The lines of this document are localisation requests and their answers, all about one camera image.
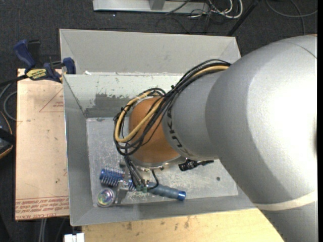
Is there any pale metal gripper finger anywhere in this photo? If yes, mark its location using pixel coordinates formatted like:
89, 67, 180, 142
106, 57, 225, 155
115, 180, 130, 205
119, 160, 127, 180

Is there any shiny silver round cap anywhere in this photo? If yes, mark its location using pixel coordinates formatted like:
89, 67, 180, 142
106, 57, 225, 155
96, 188, 117, 208

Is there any grey metal bin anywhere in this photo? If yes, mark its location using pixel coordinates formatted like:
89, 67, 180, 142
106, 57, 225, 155
59, 28, 257, 227

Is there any brown cardboard board red print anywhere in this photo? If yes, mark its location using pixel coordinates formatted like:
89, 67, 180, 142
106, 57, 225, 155
15, 68, 70, 221

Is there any black cylinder on white bracket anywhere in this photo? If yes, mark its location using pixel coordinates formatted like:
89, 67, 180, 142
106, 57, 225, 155
178, 159, 214, 172

